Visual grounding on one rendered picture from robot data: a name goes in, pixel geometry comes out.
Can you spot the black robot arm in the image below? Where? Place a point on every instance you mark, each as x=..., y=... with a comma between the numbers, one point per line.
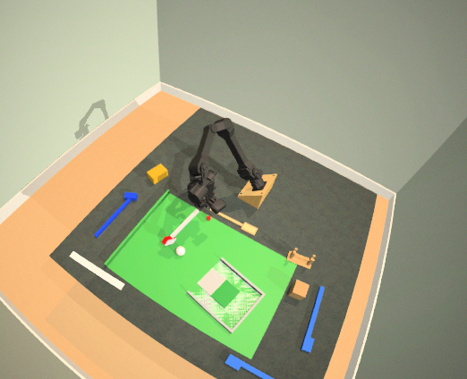
x=224, y=128

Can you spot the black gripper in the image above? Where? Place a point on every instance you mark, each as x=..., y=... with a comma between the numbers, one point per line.
x=216, y=205

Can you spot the white golf ball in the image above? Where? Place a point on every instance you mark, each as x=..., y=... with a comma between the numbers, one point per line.
x=180, y=251

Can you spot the white flat bar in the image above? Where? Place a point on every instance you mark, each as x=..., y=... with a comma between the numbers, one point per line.
x=108, y=277

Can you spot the green putting mat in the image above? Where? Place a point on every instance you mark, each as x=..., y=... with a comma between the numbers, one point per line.
x=155, y=269

